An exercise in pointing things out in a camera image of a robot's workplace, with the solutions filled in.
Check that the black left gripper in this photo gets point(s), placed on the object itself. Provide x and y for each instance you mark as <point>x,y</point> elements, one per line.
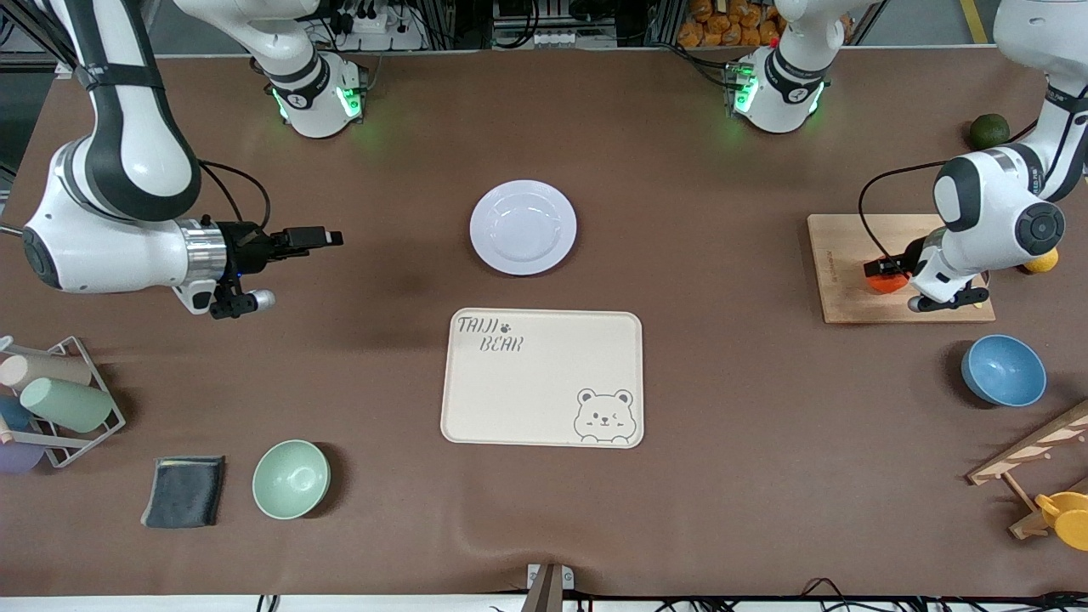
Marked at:
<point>911,257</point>

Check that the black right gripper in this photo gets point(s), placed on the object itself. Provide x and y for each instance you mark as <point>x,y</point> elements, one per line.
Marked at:
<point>248,244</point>

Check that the orange mandarin fruit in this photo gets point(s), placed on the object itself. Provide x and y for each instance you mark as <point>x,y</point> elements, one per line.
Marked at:
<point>888,286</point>

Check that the white round plate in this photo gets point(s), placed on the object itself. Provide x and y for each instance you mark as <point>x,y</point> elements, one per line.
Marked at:
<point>523,228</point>

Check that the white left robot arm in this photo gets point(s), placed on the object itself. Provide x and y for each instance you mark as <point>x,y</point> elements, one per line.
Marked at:
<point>994,212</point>

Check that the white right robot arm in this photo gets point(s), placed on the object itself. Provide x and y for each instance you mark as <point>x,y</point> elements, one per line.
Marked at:
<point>127,170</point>

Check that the wooden cutting board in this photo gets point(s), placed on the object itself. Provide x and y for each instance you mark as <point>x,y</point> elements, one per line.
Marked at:
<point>858,255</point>

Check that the blue bowl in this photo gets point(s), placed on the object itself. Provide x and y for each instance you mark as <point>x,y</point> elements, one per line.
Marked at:
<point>1003,371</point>

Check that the yellow lemon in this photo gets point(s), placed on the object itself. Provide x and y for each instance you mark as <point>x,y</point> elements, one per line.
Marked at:
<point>1042,262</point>

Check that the dark green lime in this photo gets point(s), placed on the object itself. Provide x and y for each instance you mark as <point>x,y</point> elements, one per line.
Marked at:
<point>990,132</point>

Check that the white power strip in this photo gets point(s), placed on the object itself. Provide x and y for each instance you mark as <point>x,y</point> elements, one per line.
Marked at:
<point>378,30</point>

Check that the wooden peg drying rack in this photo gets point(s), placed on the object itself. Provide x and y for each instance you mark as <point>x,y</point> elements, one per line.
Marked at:
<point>1033,446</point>

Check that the mint green bowl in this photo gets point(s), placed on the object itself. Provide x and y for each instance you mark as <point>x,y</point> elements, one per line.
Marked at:
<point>291,479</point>

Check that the cream bear print tray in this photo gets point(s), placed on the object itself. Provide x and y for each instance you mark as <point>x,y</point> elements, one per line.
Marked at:
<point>527,391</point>

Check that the dark grey folded cloth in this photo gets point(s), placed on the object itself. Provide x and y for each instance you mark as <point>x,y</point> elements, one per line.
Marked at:
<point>183,491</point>

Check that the bag of orange fruit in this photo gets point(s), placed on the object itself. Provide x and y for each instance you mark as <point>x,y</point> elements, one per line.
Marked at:
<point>722,25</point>

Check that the mint green cup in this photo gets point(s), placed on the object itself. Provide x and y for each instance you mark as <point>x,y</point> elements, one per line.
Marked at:
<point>68,405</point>

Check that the beige cup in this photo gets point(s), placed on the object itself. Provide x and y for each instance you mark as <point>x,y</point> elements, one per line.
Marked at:
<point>47,370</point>

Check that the yellow mug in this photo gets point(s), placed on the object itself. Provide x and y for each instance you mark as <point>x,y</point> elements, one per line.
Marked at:
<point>1069,520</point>

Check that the grey power strip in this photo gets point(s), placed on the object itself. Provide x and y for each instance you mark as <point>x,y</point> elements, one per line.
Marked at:
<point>552,38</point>

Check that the dark blue cup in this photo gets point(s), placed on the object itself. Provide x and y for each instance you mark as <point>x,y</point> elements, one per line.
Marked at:
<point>13,414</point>

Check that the purple cup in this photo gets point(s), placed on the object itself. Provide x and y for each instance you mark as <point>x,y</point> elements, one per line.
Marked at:
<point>17,457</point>

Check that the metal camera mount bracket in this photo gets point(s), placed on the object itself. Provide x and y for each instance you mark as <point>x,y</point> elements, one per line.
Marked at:
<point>548,586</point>

